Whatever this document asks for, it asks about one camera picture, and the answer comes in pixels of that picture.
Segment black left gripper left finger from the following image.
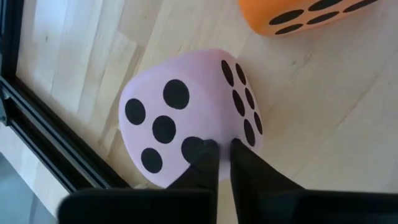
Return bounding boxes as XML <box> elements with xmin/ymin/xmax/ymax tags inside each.
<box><xmin>167</xmin><ymin>139</ymin><xmax>220</xmax><ymax>224</ymax></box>

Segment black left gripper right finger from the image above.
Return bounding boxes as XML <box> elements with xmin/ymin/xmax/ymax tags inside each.
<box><xmin>229</xmin><ymin>138</ymin><xmax>312</xmax><ymax>224</ymax></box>

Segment pink foam dice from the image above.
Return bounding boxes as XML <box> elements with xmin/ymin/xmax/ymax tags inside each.
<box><xmin>118</xmin><ymin>48</ymin><xmax>265</xmax><ymax>189</ymax></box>

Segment black aluminium table frame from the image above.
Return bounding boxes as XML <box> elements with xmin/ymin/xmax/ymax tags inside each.
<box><xmin>0</xmin><ymin>0</ymin><xmax>130</xmax><ymax>194</ymax></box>

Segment orange foam dice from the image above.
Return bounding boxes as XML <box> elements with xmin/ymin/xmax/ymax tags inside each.
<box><xmin>238</xmin><ymin>0</ymin><xmax>379</xmax><ymax>37</ymax></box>

